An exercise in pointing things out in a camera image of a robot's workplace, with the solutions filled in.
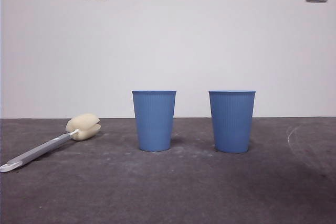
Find sponge cup brush grey handle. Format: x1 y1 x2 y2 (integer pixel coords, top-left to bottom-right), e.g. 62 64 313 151
0 113 102 174

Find blue ribbed plastic cup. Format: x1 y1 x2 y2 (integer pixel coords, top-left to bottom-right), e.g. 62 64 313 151
208 90 256 154
131 90 177 152

